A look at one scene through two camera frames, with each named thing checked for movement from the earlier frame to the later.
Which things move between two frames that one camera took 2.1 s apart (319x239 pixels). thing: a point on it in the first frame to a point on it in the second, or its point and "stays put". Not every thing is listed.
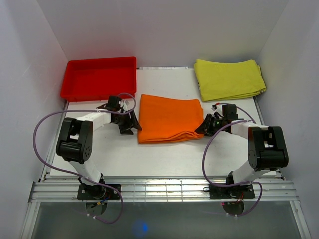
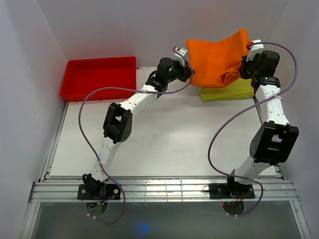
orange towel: (163, 119) to (216, 63)
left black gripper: (131, 123) to (186, 72)
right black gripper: (205, 127) to (244, 63)
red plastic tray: (95, 79) stays put
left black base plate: (98, 192) stays put
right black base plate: (246, 191) stays put
